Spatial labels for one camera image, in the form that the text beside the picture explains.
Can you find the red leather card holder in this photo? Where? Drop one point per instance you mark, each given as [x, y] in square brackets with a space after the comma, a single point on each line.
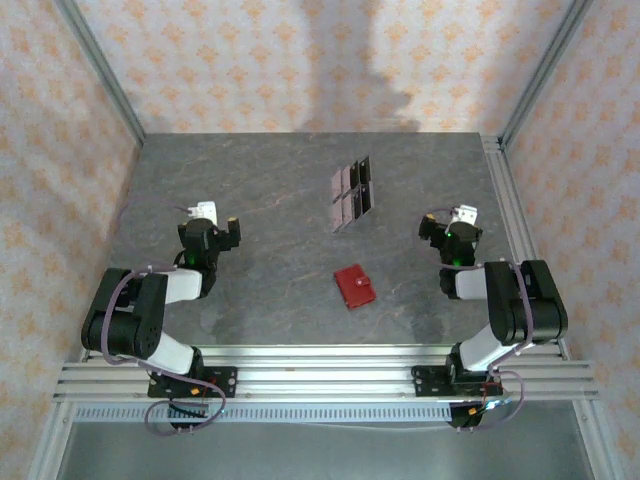
[354, 290]

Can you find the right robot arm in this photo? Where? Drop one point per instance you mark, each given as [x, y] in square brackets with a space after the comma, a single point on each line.
[525, 300]

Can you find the black card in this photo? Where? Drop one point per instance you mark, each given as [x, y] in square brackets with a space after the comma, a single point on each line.
[365, 169]
[368, 197]
[355, 174]
[357, 204]

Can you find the black controller board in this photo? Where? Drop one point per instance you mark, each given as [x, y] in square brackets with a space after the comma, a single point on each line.
[187, 412]
[472, 415]

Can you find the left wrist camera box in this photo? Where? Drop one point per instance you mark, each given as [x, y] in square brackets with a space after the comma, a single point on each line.
[206, 210]

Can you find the aluminium side rail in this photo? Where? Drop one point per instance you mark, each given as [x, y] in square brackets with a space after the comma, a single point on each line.
[505, 200]

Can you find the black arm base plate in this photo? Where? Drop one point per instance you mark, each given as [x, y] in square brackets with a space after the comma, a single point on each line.
[225, 382]
[425, 382]

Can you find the aluminium rail beam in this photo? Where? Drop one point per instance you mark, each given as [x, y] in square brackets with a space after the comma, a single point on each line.
[325, 375]

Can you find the aluminium frame post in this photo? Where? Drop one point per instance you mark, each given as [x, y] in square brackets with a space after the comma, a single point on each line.
[545, 65]
[100, 65]

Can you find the aluminium frame leg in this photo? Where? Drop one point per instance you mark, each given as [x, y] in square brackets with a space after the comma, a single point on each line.
[600, 445]
[50, 445]

